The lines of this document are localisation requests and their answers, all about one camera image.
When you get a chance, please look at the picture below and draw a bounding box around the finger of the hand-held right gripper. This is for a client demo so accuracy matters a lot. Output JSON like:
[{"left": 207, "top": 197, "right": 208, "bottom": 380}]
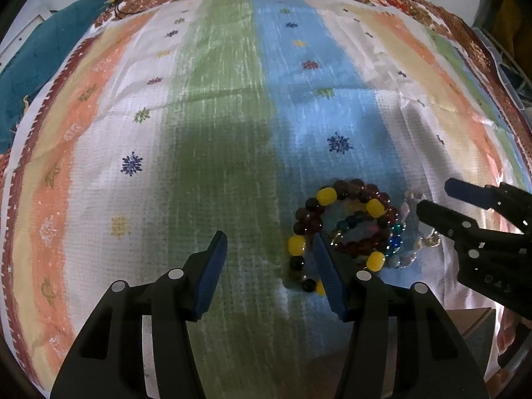
[
  {"left": 444, "top": 177, "right": 532, "bottom": 234},
  {"left": 416, "top": 199, "right": 532, "bottom": 317}
]

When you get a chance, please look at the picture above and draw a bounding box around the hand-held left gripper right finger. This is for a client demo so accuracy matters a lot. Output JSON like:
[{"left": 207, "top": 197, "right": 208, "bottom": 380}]
[{"left": 313, "top": 232, "right": 489, "bottom": 399}]

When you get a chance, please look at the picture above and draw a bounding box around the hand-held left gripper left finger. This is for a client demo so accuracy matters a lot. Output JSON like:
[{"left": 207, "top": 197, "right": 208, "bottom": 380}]
[{"left": 50, "top": 230, "right": 228, "bottom": 399}]

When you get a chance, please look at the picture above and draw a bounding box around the dark red bead bracelet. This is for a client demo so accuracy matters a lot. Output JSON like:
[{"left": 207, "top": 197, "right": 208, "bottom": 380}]
[{"left": 332, "top": 191, "right": 403, "bottom": 259}]

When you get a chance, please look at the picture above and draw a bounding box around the blue green bead bracelet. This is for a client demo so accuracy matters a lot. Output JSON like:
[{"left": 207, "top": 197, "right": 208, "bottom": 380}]
[{"left": 330, "top": 211, "right": 407, "bottom": 259}]

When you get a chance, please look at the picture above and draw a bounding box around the clear crystal bead bracelet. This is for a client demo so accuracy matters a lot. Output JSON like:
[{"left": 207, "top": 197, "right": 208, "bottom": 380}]
[{"left": 387, "top": 189, "right": 442, "bottom": 270}]

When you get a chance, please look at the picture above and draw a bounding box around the brown and yellow bead bracelet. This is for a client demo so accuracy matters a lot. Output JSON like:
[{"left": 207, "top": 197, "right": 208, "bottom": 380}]
[{"left": 287, "top": 179, "right": 393, "bottom": 297}]

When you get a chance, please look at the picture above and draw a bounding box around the striped pastel cloth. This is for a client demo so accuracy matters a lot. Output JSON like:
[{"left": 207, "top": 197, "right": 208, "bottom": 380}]
[{"left": 8, "top": 0, "right": 525, "bottom": 399}]

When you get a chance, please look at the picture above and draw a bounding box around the yellow cloth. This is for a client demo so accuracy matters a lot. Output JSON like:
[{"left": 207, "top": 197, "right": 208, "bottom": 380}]
[{"left": 496, "top": 0, "right": 532, "bottom": 51}]

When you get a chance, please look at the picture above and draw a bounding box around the teal cloth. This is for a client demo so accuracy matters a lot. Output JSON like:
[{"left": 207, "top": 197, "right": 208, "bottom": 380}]
[{"left": 0, "top": 0, "right": 113, "bottom": 154}]

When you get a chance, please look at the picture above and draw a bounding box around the black cord loop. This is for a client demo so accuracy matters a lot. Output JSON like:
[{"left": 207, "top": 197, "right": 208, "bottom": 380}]
[{"left": 111, "top": 0, "right": 134, "bottom": 19}]

